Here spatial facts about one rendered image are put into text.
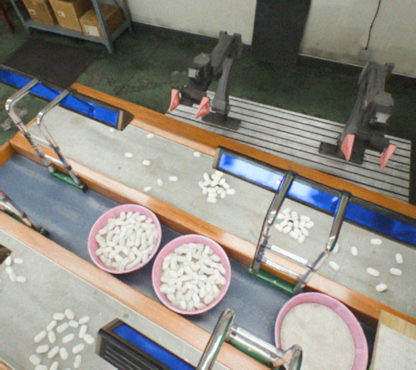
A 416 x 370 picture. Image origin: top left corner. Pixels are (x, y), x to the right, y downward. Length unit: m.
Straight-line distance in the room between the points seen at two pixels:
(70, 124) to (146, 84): 1.44
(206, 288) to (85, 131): 0.94
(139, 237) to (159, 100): 1.76
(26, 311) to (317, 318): 0.95
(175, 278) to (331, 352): 0.53
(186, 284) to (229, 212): 0.32
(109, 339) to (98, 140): 1.00
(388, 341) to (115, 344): 0.78
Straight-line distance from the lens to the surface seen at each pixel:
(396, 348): 1.17
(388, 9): 2.94
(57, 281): 1.26
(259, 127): 1.61
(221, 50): 1.32
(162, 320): 1.09
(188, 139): 1.42
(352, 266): 1.24
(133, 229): 1.25
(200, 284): 1.12
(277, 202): 0.83
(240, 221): 1.21
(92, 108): 1.17
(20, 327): 1.26
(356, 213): 0.92
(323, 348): 1.14
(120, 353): 0.75
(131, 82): 3.05
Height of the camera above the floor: 1.83
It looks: 53 degrees down
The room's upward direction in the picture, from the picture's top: 3 degrees counter-clockwise
